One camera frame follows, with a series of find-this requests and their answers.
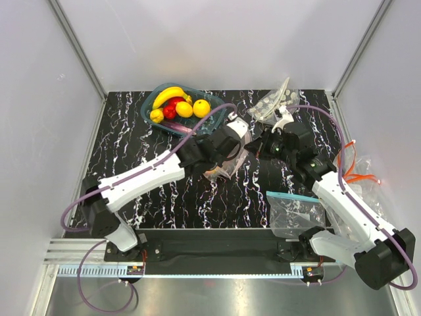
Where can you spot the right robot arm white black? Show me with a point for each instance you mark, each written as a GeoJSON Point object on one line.
{"type": "Point", "coordinates": [379, 252]}

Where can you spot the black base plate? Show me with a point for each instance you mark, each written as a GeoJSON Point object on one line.
{"type": "Point", "coordinates": [242, 249]}

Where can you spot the blue zip top bag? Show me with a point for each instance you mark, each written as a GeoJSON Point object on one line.
{"type": "Point", "coordinates": [292, 214]}

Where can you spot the clear bag with white pieces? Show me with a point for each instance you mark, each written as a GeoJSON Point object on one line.
{"type": "Point", "coordinates": [267, 109]}

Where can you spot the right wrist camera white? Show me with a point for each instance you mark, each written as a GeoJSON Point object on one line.
{"type": "Point", "coordinates": [286, 118]}

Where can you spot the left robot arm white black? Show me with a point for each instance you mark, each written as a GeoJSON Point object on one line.
{"type": "Point", "coordinates": [101, 208]}

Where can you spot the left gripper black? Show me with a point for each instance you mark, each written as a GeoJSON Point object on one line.
{"type": "Point", "coordinates": [224, 157]}

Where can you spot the pink zip top bag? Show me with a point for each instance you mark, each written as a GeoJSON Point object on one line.
{"type": "Point", "coordinates": [237, 161]}

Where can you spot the white cable duct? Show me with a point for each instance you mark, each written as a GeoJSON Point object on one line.
{"type": "Point", "coordinates": [150, 271]}

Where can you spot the red pepper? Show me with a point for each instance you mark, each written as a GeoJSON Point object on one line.
{"type": "Point", "coordinates": [169, 110]}

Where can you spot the yellow banana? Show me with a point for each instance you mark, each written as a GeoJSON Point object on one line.
{"type": "Point", "coordinates": [169, 93]}

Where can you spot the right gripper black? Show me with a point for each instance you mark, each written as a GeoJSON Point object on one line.
{"type": "Point", "coordinates": [259, 145]}

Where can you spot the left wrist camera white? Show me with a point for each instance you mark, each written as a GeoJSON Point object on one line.
{"type": "Point", "coordinates": [239, 126]}

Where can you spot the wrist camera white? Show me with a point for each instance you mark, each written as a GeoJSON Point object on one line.
{"type": "Point", "coordinates": [286, 118]}
{"type": "Point", "coordinates": [239, 126]}

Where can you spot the orange zip top bag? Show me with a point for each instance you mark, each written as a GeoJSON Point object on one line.
{"type": "Point", "coordinates": [357, 173]}

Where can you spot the orange fruit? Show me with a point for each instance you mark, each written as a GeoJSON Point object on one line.
{"type": "Point", "coordinates": [201, 108]}

